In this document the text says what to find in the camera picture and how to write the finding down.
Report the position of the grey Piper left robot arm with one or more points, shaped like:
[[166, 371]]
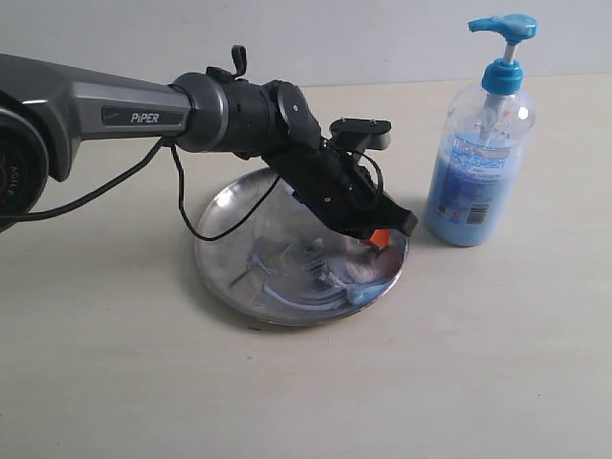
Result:
[[49, 109]]

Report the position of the round stainless steel plate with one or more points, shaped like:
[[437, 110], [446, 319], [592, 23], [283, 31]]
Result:
[[283, 266]]

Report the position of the blue soap pump bottle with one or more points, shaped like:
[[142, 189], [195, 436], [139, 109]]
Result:
[[487, 128]]

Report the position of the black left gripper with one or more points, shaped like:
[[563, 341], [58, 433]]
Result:
[[340, 192]]

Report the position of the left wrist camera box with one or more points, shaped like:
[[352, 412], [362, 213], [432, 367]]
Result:
[[358, 135]]

